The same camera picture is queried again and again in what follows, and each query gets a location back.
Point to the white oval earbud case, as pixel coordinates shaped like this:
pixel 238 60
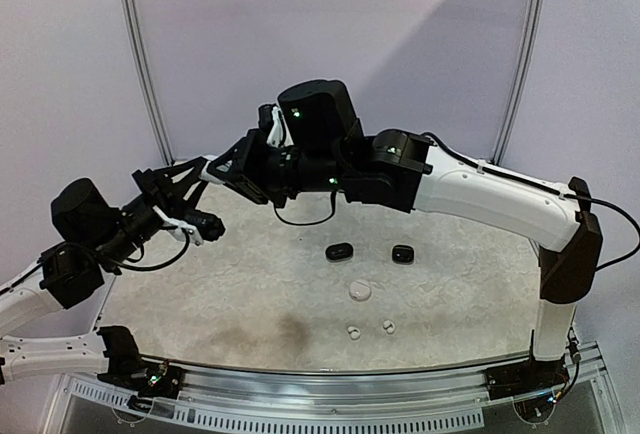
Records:
pixel 206 176

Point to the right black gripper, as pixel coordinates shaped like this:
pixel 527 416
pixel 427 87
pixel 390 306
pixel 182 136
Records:
pixel 252 166

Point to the black oval earbud case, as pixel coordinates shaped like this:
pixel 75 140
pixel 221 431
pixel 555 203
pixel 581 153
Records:
pixel 339 252

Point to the right aluminium frame post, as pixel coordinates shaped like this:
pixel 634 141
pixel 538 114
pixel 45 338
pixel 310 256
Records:
pixel 525 54

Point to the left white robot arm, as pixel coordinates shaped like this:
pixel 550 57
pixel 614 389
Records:
pixel 66 275

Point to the white earbud lower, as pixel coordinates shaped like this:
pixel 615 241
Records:
pixel 354 332

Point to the pink round earbud case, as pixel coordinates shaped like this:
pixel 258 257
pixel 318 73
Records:
pixel 360 290

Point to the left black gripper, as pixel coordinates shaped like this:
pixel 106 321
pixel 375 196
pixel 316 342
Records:
pixel 172 206

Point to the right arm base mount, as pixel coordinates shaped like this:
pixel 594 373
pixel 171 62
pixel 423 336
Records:
pixel 529 375

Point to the aluminium frame post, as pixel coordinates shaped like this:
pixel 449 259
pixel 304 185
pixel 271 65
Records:
pixel 525 54
pixel 138 49

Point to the aluminium front rail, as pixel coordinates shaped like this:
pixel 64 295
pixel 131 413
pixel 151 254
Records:
pixel 450 400

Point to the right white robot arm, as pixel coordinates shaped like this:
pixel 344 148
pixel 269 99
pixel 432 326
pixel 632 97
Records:
pixel 311 140

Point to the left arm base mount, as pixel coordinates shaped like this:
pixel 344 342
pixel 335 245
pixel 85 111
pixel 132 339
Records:
pixel 127 369

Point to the left aluminium frame post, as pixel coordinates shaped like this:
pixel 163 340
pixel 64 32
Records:
pixel 138 49

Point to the white stem earbud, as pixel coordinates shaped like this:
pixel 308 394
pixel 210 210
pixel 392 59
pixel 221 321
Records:
pixel 389 327

